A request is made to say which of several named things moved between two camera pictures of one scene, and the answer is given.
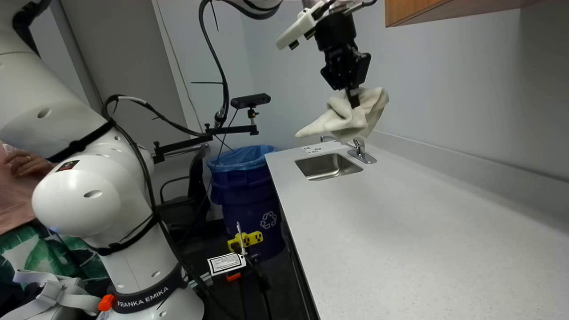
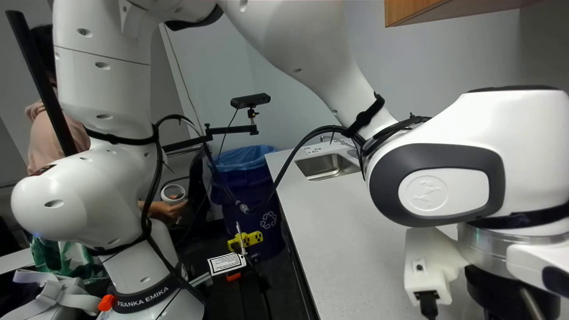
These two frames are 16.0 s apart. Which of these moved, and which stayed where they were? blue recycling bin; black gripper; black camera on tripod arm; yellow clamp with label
Moved: black gripper
Stayed: blue recycling bin; yellow clamp with label; black camera on tripod arm
